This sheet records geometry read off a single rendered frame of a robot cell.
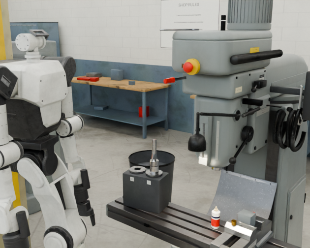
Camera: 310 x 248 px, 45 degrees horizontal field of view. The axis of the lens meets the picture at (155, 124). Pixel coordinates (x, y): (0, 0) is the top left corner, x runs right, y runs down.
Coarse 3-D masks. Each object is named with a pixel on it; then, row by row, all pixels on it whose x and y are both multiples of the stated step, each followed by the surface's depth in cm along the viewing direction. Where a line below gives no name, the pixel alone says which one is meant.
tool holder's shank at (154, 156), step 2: (152, 140) 190; (154, 140) 190; (152, 142) 190; (154, 142) 190; (152, 144) 191; (154, 144) 190; (152, 146) 191; (154, 146) 190; (152, 148) 191; (154, 148) 191; (152, 150) 191; (154, 150) 191; (152, 152) 192; (154, 152) 191; (152, 154) 192; (154, 154) 191; (152, 156) 192; (154, 156) 192; (156, 156) 192; (152, 158) 192; (154, 158) 192; (156, 158) 192; (154, 160) 192
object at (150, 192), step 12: (132, 168) 200; (144, 168) 200; (132, 180) 195; (144, 180) 192; (156, 180) 188; (168, 180) 198; (132, 192) 197; (144, 192) 194; (156, 192) 190; (168, 192) 200; (132, 204) 199; (144, 204) 195; (156, 204) 192; (168, 204) 202
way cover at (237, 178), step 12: (228, 180) 206; (240, 180) 203; (252, 180) 199; (264, 180) 195; (216, 192) 208; (228, 192) 205; (240, 192) 201; (252, 192) 197; (264, 192) 194; (216, 204) 205; (228, 204) 202; (240, 204) 199; (252, 204) 195; (264, 204) 192; (228, 216) 198; (264, 216) 189
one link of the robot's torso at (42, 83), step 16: (0, 64) 142; (16, 64) 140; (32, 64) 142; (48, 64) 150; (32, 80) 139; (48, 80) 145; (64, 80) 156; (16, 96) 139; (32, 96) 140; (48, 96) 146; (64, 96) 157; (16, 112) 144; (32, 112) 144; (48, 112) 149; (16, 128) 147; (32, 128) 146; (48, 128) 152
